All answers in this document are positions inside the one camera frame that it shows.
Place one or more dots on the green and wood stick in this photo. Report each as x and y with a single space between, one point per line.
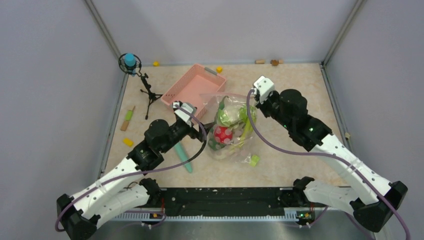
127 118

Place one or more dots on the white cauliflower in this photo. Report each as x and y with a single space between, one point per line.
229 115

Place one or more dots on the green bell pepper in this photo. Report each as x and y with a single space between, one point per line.
211 142

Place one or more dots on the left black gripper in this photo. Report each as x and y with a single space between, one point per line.
194 133

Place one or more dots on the yellow block at left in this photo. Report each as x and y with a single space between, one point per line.
128 142

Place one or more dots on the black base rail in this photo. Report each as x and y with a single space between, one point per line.
230 202

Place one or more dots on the pink plastic basket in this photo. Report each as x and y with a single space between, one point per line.
193 87

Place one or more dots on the brown wooden piece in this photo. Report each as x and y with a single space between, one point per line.
274 62

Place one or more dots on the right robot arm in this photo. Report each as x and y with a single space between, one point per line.
369 198

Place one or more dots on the green celery stalk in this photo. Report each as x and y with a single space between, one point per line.
244 125

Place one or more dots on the teal silicone tool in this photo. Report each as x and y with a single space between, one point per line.
183 157

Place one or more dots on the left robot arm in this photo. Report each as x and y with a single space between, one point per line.
82 213

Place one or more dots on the clear pink zip bag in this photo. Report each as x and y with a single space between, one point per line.
230 152

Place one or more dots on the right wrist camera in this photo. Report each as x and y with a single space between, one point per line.
262 88

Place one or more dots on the blue microphone on tripod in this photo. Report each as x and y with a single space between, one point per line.
131 64

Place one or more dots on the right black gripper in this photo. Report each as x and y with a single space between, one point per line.
275 94

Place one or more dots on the green square block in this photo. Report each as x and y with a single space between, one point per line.
254 160

